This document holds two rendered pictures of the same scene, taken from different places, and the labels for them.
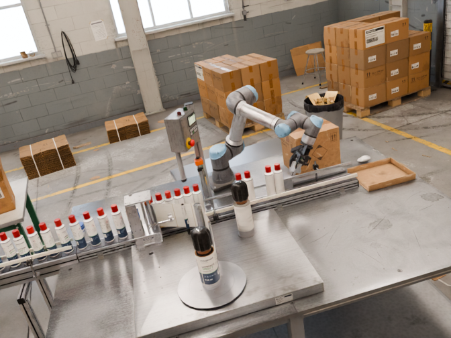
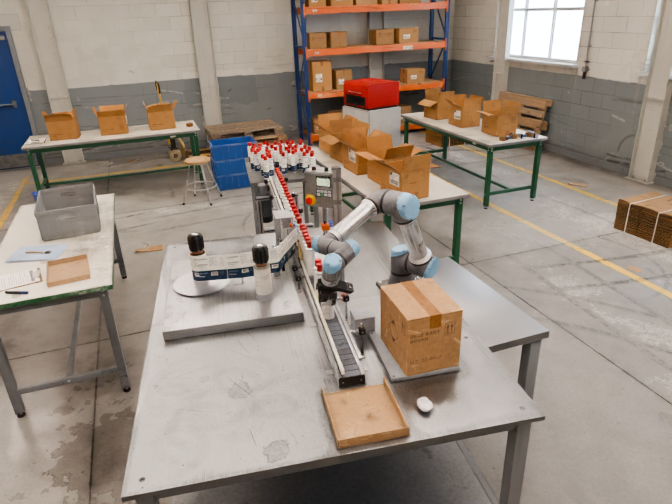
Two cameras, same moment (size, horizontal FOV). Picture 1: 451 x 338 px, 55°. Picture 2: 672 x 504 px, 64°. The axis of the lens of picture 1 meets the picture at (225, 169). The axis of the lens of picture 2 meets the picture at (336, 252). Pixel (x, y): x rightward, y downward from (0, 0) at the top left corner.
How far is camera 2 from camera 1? 3.29 m
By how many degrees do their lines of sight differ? 77
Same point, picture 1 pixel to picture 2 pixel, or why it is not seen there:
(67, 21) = not seen: outside the picture
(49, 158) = (645, 219)
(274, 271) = (195, 310)
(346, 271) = (179, 355)
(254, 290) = (180, 300)
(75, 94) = not seen: outside the picture
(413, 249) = (179, 404)
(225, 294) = (183, 287)
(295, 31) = not seen: outside the picture
